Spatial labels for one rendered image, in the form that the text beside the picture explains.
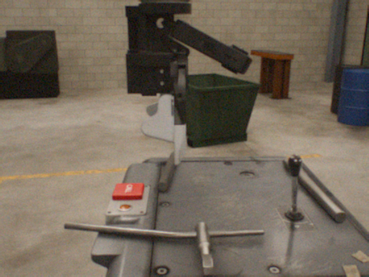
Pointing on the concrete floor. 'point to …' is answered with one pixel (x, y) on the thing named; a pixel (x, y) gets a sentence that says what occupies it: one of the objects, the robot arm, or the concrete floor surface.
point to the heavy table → (275, 72)
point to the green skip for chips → (218, 109)
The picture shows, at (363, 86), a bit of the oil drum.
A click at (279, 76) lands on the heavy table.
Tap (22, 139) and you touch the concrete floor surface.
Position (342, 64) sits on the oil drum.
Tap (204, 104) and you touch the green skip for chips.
